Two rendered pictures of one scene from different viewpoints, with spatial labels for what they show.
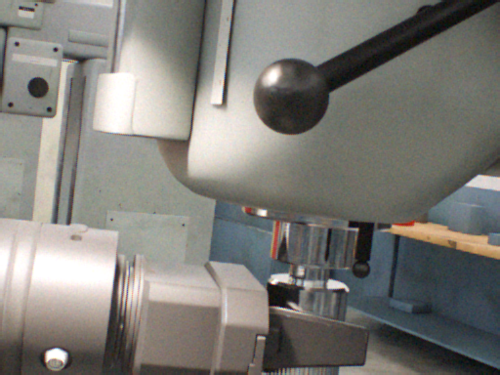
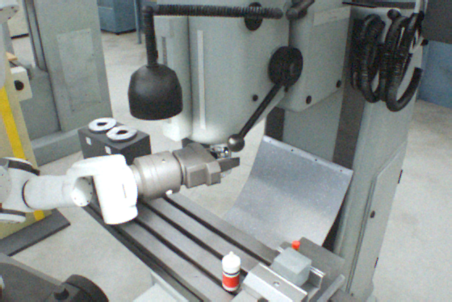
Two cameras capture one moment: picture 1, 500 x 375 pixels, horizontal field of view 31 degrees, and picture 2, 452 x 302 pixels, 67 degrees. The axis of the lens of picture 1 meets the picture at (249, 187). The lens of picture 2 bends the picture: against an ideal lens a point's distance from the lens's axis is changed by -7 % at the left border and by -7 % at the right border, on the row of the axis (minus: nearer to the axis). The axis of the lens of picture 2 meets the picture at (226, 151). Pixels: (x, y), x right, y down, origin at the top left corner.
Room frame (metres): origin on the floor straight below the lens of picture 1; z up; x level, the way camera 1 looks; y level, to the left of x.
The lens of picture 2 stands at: (-0.13, 0.18, 1.65)
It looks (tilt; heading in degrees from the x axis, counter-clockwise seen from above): 30 degrees down; 340
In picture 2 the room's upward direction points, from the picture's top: straight up
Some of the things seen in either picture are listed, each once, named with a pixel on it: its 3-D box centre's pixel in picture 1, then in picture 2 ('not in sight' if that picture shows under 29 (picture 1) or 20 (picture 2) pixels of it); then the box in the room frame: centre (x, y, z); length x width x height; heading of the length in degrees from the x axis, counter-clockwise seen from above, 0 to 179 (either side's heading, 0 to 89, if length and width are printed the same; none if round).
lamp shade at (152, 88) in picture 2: not in sight; (154, 87); (0.33, 0.11, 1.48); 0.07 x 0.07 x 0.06
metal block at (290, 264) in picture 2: not in sight; (290, 269); (0.32, -0.13, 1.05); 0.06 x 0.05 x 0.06; 26
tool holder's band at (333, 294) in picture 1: (307, 289); (220, 148); (0.50, -0.04, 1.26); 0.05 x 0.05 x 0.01
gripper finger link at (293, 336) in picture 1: (312, 343); (227, 165); (0.47, -0.04, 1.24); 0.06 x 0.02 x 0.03; 99
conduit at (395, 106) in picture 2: not in sight; (378, 56); (0.45, -0.37, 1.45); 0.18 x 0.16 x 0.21; 117
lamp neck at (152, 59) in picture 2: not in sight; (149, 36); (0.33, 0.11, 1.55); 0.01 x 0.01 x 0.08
